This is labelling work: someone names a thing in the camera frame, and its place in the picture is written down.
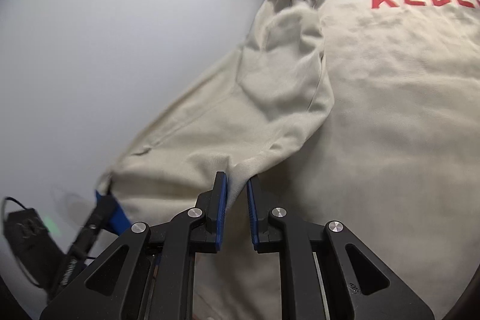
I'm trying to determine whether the cream and blue jacket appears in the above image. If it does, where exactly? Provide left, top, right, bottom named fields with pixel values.
left=97, top=0, right=479, bottom=319

